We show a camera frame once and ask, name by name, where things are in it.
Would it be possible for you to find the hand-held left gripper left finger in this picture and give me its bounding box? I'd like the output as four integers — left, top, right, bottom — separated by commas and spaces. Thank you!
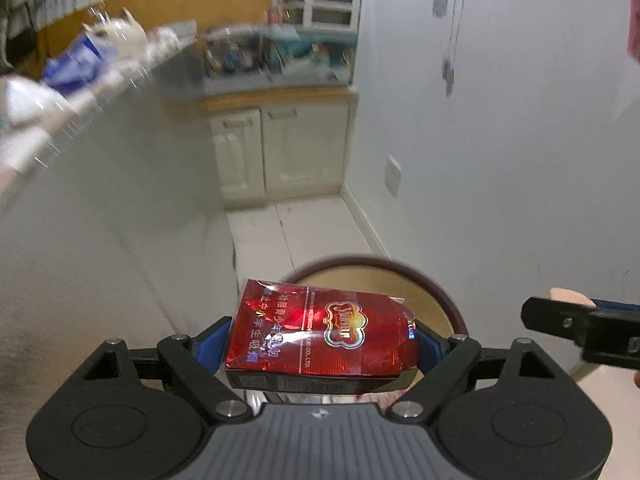
75, 316, 253, 421

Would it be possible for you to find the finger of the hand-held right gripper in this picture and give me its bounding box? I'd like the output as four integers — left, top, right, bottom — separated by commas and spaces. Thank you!
521, 297, 640, 372

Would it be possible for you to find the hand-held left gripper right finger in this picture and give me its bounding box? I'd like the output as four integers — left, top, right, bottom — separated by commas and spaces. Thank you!
390, 322, 571, 421

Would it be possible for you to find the red cigarette pack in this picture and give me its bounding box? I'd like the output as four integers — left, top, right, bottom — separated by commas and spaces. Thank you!
223, 278, 421, 395

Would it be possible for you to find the yellow trash bin brown rim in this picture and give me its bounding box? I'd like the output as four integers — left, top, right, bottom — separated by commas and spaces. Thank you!
276, 256, 471, 403

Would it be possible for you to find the clear plastic bag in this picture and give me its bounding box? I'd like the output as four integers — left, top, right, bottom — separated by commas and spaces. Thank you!
0, 75, 68, 127

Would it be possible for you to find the blue white tissue package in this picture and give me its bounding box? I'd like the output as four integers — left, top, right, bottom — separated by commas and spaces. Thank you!
42, 35, 121, 93

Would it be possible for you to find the person's right hand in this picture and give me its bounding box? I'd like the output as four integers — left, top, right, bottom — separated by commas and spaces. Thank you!
549, 287, 597, 309

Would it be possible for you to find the brown white checkered tablecloth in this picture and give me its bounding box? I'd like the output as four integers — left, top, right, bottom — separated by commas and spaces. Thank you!
0, 35, 241, 461

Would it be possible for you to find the cream floor cabinet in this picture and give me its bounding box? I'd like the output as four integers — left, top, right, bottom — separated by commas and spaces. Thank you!
205, 87, 361, 211

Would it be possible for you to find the clear plastic tank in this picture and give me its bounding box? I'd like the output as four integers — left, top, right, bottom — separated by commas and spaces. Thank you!
202, 27, 266, 78

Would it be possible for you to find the pink hanging card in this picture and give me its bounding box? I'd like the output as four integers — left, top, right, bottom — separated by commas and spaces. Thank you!
627, 0, 640, 66

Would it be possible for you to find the clear box with clutter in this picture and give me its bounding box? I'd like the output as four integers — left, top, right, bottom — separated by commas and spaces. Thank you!
260, 27, 357, 83

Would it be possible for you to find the cream cat-shaped ceramic jar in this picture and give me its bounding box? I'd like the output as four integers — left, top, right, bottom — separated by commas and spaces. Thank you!
82, 7, 148, 56

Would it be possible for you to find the white wall socket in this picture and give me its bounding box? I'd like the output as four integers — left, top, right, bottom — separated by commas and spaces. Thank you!
382, 156, 403, 198

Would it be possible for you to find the white wall power outlet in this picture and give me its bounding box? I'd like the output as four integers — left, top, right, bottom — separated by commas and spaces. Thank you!
165, 20, 198, 41

